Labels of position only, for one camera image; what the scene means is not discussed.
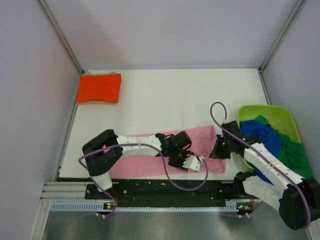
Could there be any pink t shirt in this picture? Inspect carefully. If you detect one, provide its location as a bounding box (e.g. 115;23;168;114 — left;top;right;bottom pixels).
110;125;226;179

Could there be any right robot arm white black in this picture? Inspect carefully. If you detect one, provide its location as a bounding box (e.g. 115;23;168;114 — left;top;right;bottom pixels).
210;121;320;230

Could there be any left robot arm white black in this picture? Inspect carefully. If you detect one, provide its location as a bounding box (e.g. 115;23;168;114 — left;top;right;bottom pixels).
82;129;202;199

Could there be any blue t shirt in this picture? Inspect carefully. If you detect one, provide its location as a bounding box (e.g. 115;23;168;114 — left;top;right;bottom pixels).
238;119;283;185

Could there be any green plastic basket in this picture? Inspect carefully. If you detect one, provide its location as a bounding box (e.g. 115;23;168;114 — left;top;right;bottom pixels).
236;104;302;172

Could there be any green t shirt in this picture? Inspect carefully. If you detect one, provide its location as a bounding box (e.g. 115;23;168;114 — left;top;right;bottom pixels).
254;114;315;180

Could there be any folded orange t shirt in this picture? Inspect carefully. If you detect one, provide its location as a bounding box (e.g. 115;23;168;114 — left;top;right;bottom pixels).
76;73;122;104

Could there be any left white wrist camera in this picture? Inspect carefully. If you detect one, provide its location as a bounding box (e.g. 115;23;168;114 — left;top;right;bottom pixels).
182;155;205;172

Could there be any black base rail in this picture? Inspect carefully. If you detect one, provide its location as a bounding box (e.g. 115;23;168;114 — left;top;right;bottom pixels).
84;177;245;208

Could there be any grey slotted cable duct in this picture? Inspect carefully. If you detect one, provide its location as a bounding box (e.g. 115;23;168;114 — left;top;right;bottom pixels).
49;199;252;214

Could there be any right aluminium frame post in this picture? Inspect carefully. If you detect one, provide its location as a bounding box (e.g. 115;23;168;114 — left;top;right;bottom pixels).
258;0;306;74

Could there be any aluminium frame post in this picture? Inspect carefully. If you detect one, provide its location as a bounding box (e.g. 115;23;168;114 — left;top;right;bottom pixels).
258;0;306;74
36;0;84;75

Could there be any left aluminium frame post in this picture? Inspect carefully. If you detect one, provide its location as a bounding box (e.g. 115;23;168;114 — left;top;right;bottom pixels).
36;0;84;75

